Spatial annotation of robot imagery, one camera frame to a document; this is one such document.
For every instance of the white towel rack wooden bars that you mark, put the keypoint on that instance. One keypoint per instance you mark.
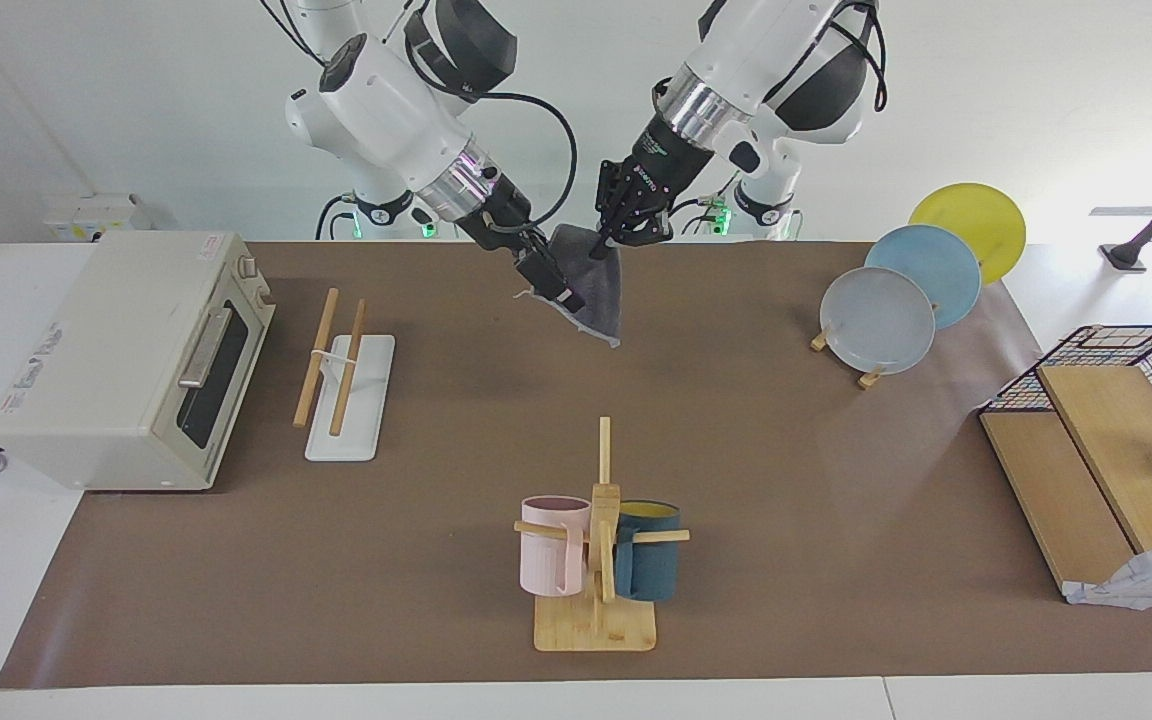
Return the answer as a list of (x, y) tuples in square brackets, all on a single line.
[(356, 400)]

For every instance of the light blue plate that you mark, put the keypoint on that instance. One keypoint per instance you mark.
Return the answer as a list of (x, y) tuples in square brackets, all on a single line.
[(946, 265)]

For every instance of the white socket box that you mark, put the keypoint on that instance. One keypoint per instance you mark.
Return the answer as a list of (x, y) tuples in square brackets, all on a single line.
[(96, 215)]

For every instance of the beige toaster oven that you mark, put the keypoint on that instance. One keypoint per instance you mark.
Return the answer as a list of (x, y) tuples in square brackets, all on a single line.
[(106, 370)]

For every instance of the grey plate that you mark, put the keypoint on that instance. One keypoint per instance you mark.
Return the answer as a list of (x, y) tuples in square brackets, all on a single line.
[(876, 320)]

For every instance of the wooden shelf box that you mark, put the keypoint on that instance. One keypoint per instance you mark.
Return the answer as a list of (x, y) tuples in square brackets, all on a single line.
[(1066, 490)]

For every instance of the wooden plate rack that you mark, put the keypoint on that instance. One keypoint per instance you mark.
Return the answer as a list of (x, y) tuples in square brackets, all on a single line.
[(871, 378)]

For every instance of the wooden mug tree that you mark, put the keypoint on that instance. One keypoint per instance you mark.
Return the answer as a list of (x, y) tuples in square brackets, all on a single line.
[(596, 625)]

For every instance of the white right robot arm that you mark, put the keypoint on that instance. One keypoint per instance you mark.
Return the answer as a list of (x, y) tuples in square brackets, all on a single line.
[(386, 100)]

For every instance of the yellow plate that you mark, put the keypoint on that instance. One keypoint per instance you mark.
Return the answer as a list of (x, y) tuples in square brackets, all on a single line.
[(986, 215)]

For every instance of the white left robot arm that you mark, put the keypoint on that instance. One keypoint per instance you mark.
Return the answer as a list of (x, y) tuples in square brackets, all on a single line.
[(786, 60)]

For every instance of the brown table mat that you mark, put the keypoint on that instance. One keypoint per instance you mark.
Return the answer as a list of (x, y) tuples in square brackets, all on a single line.
[(456, 580)]

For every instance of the dark teal mug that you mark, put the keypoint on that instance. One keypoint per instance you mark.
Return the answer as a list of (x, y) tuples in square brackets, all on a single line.
[(651, 565)]

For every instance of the pink mug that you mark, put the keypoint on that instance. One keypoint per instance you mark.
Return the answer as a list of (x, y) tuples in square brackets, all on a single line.
[(546, 560)]

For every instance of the purple and grey towel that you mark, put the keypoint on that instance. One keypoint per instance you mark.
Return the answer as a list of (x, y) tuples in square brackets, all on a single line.
[(591, 295)]

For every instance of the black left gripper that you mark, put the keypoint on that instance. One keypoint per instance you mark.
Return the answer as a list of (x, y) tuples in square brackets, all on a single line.
[(651, 185)]

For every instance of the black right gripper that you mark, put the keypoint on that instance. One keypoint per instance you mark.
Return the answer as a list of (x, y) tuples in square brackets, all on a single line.
[(501, 215)]

